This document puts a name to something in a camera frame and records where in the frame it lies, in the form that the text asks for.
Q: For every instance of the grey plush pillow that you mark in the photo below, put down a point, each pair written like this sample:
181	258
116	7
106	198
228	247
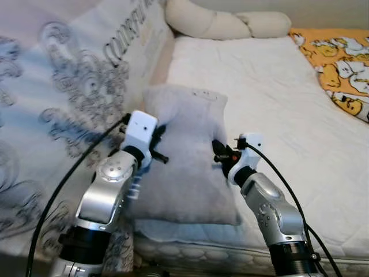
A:
190	173

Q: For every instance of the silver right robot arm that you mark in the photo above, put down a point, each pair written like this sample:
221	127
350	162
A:
271	208

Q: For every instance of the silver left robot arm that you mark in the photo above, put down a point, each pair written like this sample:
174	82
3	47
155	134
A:
106	190

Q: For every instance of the white quilted mattress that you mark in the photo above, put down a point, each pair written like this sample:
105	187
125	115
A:
277	104

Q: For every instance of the white quilt with grey print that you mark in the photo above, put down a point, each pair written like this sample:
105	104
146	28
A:
57	86

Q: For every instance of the yellow duck print blanket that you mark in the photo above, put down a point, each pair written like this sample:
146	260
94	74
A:
340	63

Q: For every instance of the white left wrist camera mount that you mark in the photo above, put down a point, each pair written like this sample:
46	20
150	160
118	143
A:
140	130

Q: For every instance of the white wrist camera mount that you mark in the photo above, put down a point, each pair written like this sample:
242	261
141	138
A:
253	141
140	130

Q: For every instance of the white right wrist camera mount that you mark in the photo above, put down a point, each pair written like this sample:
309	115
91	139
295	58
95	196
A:
253	141

